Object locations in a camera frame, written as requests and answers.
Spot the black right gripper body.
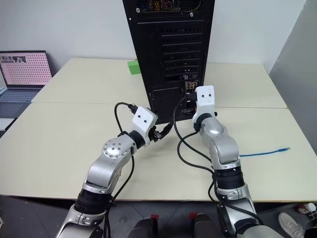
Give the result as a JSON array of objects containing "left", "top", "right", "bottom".
[{"left": 182, "top": 91, "right": 198, "bottom": 116}]

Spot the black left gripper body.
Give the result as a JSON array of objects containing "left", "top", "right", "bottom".
[{"left": 148, "top": 125, "right": 163, "bottom": 144}]

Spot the black computer tower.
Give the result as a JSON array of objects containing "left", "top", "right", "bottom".
[{"left": 122, "top": 0, "right": 216, "bottom": 125}]

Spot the green block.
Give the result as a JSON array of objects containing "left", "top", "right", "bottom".
[{"left": 127, "top": 59, "right": 141, "bottom": 76}]

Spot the grey partition panel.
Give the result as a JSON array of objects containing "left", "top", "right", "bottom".
[{"left": 268, "top": 0, "right": 317, "bottom": 199}]

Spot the open grey laptop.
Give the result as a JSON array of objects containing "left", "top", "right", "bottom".
[{"left": 0, "top": 50, "right": 53, "bottom": 104}]

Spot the white sneaker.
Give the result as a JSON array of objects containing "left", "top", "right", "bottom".
[{"left": 277, "top": 212, "right": 306, "bottom": 238}]

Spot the white red small object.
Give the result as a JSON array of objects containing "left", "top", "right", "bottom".
[{"left": 295, "top": 201, "right": 317, "bottom": 217}]

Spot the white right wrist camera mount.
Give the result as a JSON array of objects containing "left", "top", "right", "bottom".
[{"left": 191, "top": 84, "right": 216, "bottom": 130}]

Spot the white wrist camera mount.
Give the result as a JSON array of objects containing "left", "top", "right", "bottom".
[
  {"left": 191, "top": 84, "right": 216, "bottom": 130},
  {"left": 131, "top": 106, "right": 159, "bottom": 147}
]

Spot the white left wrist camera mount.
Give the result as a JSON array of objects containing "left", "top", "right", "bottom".
[{"left": 131, "top": 106, "right": 159, "bottom": 147}]

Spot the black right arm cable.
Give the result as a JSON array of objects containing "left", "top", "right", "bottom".
[{"left": 173, "top": 96, "right": 264, "bottom": 227}]

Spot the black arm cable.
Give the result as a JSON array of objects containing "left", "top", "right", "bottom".
[
  {"left": 103, "top": 102, "right": 137, "bottom": 238},
  {"left": 173, "top": 96, "right": 264, "bottom": 227}
]

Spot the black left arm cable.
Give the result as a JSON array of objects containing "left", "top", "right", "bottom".
[{"left": 103, "top": 102, "right": 137, "bottom": 238}]

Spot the blue ethernet cable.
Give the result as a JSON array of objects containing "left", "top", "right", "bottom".
[{"left": 239, "top": 147, "right": 291, "bottom": 158}]

